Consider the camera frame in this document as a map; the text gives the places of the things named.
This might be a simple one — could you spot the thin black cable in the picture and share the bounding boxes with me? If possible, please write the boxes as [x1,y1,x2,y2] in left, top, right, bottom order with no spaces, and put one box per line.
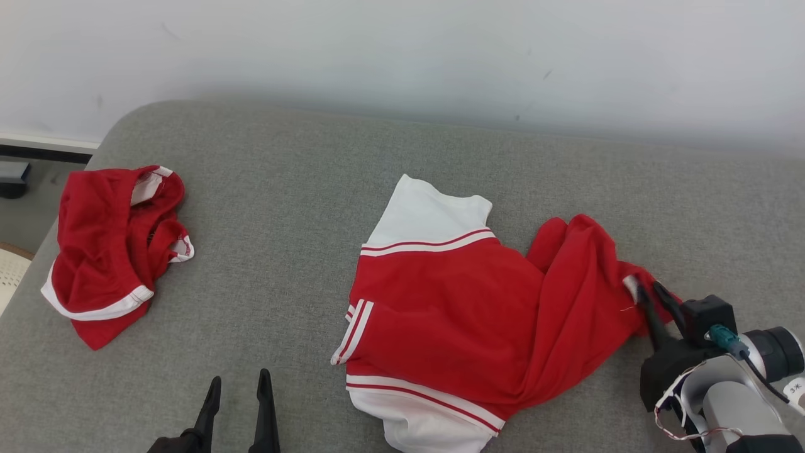
[736,349,791,405]

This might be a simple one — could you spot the white perforated basket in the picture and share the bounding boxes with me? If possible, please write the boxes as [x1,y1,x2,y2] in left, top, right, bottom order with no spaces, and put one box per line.
[0,247,33,315]

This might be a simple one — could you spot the white and red wire bundle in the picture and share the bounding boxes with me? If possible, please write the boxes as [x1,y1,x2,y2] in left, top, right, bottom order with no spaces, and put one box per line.
[654,362,746,441]

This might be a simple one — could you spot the red shorts with white band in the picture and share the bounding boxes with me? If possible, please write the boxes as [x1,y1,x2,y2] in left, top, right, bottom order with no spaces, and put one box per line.
[41,165,196,351]

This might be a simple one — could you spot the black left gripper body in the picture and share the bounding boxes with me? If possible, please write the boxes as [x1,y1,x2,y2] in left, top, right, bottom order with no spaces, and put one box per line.
[147,430,197,453]

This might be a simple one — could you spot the grey fabric sofa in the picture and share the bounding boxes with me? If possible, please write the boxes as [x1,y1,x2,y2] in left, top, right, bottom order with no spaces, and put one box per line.
[0,98,805,453]

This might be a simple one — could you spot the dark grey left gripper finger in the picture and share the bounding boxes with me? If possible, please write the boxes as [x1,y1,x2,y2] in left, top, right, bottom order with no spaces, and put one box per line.
[250,369,280,453]
[189,376,222,453]

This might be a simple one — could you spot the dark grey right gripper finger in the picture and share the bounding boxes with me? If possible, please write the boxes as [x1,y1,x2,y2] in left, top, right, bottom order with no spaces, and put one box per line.
[635,277,670,352]
[654,281,689,331]

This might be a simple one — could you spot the white baseboard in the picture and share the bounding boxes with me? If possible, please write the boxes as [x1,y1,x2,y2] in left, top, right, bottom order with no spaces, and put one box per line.
[0,133,100,153]

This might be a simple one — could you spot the teal cable connector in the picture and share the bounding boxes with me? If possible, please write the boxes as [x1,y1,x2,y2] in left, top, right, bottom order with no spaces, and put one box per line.
[704,324,750,361]

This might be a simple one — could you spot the red and white jersey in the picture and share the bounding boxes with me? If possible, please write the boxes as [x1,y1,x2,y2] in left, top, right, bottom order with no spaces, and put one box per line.
[331,174,683,453]

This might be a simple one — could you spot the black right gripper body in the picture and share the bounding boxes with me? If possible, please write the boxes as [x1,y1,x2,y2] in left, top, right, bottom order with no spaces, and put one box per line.
[640,340,714,413]

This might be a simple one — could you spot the small black floor object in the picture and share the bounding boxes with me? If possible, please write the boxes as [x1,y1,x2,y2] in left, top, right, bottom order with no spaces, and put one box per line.
[0,160,31,199]

